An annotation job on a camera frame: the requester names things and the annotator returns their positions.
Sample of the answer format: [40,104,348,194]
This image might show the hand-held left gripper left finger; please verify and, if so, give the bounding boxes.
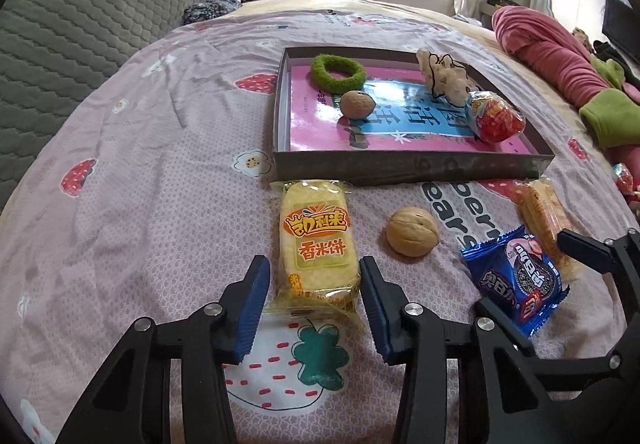
[55,254,272,444]

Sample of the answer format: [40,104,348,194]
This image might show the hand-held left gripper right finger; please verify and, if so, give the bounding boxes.
[359,255,573,444]

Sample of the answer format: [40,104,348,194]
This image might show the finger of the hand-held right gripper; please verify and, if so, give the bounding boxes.
[474,298,640,392]
[556,229,640,285]

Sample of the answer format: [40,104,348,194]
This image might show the yellow rice cracker packet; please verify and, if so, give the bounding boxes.
[517,178,583,282]
[267,179,363,319]

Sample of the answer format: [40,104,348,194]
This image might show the blue cookie packet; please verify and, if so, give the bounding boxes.
[460,225,571,337]

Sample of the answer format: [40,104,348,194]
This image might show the pale walnut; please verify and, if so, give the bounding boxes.
[385,207,442,257]

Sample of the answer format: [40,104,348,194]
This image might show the shallow dark cardboard box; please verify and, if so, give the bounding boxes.
[270,46,557,187]

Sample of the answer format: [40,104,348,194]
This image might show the red snack packet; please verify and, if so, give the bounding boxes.
[465,91,527,145]

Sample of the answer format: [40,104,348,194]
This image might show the brown walnut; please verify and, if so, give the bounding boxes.
[340,91,376,121]

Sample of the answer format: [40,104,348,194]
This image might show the beige sheer hair scrunchie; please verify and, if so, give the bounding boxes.
[416,48,473,107]

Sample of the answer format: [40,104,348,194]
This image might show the green fuzzy hair scrunchie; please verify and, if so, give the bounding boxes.
[310,54,367,92]

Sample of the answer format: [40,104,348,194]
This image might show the red candy packet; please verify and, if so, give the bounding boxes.
[611,163,636,197]

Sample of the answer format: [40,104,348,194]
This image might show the green fleece blanket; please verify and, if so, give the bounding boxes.
[579,56,640,149]

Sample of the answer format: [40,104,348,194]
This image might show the pink strawberry printed bed sheet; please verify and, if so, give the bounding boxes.
[0,11,640,444]

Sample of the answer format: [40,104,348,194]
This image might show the pink and blue book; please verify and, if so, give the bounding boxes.
[287,64,543,155]

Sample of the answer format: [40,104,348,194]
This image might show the dark crumpled clothes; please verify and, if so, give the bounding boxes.
[572,26,626,74]

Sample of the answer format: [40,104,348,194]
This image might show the pink quilt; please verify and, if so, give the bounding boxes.
[491,6,640,165]

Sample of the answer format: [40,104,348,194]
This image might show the black television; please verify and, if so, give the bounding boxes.
[601,0,640,64]

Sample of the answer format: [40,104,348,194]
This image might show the dark blue patterned pillow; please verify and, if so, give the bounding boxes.
[181,0,243,26]

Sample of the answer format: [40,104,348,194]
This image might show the grey quilted headboard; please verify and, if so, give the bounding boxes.
[0,0,213,215]

